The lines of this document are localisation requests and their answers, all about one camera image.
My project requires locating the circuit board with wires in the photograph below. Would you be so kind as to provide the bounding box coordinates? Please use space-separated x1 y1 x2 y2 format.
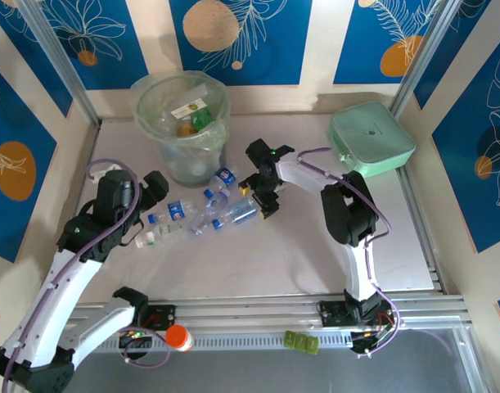
349 327 394 355
118 329 155 349

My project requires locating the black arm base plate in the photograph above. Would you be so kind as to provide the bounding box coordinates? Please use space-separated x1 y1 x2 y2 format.
145 305 178 331
318 300 398 328

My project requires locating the aluminium side rail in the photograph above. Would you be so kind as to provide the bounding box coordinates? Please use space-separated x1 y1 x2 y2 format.
396 166 448 294
79 120 102 193

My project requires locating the short purple cable loop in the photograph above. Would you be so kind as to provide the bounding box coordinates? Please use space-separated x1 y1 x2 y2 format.
355 323 402 359
124 327 172 368

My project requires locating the clear bottle pale blue label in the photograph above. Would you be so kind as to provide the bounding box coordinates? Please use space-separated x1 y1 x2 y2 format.
211 197 262 229

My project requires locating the clear blue tinted bottle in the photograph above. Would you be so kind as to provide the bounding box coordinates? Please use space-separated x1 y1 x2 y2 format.
187 187 231 237

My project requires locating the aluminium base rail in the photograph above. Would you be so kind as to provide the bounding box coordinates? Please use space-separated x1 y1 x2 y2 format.
67 291 467 341

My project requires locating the green plastic bin liner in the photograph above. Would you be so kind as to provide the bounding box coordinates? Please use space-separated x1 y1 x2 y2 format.
129 72 231 151

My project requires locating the grey metal sheet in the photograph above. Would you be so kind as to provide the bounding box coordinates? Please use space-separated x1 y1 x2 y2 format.
63 327 494 393

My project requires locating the clear bottle green label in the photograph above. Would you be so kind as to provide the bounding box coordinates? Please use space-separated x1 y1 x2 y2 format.
134 220 189 250

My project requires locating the grey slotted cable duct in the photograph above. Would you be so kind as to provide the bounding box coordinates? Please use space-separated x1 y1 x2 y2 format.
97 332 355 353

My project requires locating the aluminium frame post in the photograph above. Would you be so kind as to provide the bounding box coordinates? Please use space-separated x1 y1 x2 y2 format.
18 0 101 126
389 0 467 118

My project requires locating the orange lid jar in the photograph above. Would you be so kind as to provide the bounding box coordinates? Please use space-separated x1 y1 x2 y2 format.
164 323 196 353

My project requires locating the wire mesh waste bin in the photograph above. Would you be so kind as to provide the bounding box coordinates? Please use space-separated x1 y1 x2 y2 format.
137 75 229 188

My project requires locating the clear Pepsi bottle blue cap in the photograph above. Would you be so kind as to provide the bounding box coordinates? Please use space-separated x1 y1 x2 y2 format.
203 165 239 198
146 198 198 225

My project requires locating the clear bottle long white label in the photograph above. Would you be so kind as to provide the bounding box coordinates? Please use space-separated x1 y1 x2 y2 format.
169 83 212 120

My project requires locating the mint green zip case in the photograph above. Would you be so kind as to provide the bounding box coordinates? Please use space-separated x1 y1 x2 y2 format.
327 102 417 178

